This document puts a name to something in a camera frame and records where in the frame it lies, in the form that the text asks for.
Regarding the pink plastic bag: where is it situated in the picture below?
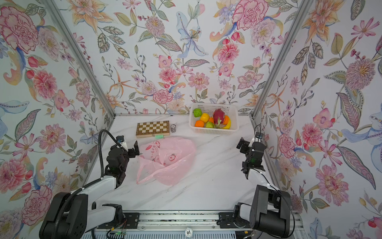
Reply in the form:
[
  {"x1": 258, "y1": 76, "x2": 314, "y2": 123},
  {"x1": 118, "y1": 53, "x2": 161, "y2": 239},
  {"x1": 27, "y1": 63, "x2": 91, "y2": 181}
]
[{"x1": 136, "y1": 137, "x2": 197, "y2": 186}]

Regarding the red dragon fruit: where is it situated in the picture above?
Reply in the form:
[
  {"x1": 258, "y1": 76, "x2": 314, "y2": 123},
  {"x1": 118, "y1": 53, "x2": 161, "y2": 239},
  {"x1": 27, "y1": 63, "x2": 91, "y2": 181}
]
[{"x1": 213, "y1": 109, "x2": 225, "y2": 128}]

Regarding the yellow lemon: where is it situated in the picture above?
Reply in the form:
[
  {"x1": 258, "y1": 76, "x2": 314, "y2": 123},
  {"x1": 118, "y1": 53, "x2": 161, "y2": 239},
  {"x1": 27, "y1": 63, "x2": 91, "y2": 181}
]
[{"x1": 200, "y1": 113, "x2": 210, "y2": 123}]

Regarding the green apple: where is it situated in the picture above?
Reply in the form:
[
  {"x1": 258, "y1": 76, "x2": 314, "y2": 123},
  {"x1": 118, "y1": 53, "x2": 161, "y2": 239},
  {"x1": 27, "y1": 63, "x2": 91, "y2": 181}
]
[{"x1": 193, "y1": 108, "x2": 203, "y2": 118}]

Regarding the green fruit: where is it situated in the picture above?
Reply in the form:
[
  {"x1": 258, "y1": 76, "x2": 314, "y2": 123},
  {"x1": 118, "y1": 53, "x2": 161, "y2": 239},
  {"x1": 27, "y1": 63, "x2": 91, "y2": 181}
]
[{"x1": 205, "y1": 121, "x2": 215, "y2": 128}]

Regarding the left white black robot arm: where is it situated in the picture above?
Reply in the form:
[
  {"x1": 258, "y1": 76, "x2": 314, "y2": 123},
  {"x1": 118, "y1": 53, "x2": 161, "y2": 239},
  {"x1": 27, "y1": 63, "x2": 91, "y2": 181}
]
[{"x1": 39, "y1": 142, "x2": 140, "y2": 239}]

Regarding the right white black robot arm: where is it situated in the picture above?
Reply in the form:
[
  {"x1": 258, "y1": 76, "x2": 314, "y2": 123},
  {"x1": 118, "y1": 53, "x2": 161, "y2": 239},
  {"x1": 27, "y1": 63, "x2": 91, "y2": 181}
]
[{"x1": 232, "y1": 138, "x2": 295, "y2": 239}]

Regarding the wooden chessboard box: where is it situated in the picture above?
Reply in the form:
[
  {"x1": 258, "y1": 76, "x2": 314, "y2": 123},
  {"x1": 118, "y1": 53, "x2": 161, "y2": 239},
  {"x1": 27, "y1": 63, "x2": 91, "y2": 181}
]
[{"x1": 136, "y1": 120, "x2": 170, "y2": 138}]

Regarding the yellow banana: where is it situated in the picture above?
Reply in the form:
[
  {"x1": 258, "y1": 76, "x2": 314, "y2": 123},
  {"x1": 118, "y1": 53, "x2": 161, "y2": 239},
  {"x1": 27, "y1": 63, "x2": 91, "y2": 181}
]
[{"x1": 223, "y1": 119, "x2": 231, "y2": 129}]

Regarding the white plastic basket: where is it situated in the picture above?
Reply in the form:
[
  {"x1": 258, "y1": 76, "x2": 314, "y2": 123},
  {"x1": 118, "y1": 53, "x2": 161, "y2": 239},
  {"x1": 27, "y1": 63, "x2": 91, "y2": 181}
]
[{"x1": 189, "y1": 103, "x2": 239, "y2": 134}]

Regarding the round white numbered tag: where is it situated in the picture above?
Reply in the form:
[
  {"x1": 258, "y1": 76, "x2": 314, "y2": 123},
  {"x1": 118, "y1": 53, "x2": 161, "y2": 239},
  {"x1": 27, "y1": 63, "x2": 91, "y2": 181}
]
[{"x1": 185, "y1": 228, "x2": 194, "y2": 239}]

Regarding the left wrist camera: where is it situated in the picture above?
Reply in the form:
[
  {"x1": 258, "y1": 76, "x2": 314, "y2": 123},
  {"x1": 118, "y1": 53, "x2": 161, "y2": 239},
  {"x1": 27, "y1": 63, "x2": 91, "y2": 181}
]
[{"x1": 116, "y1": 135, "x2": 128, "y2": 151}]

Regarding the black corrugated cable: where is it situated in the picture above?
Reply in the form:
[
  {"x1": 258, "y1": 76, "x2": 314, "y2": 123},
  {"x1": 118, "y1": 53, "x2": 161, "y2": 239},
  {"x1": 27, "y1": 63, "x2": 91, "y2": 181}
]
[{"x1": 53, "y1": 129, "x2": 121, "y2": 239}]

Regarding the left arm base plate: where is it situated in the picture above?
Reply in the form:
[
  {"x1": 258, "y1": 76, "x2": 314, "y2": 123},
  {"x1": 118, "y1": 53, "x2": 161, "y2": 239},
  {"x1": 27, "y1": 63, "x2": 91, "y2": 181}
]
[{"x1": 97, "y1": 213, "x2": 140, "y2": 230}]

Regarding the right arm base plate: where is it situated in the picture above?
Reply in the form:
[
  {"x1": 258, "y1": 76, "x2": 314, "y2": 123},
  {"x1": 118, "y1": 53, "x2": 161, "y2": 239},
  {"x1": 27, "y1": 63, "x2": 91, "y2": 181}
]
[{"x1": 216, "y1": 202, "x2": 257, "y2": 230}]

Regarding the aluminium front rail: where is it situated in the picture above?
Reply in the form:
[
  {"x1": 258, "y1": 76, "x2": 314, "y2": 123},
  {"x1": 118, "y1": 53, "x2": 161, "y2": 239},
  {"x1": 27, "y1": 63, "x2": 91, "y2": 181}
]
[{"x1": 47, "y1": 210, "x2": 305, "y2": 232}]

